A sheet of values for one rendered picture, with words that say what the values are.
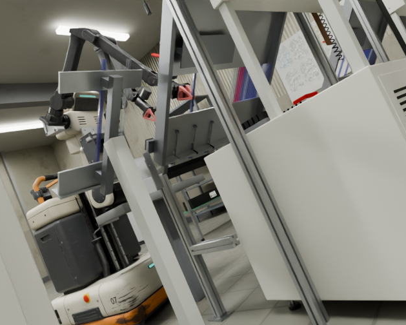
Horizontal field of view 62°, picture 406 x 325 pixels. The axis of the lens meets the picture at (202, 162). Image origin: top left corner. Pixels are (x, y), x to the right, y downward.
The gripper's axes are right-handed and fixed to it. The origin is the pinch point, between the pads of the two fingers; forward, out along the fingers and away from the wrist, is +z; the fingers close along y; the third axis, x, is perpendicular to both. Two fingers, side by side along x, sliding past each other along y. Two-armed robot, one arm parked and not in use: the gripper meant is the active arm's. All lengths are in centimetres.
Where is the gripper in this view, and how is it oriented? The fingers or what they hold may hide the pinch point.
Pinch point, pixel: (192, 97)
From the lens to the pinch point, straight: 152.6
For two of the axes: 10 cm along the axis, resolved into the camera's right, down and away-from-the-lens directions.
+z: 6.8, 4.5, -5.9
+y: 7.2, -2.6, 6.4
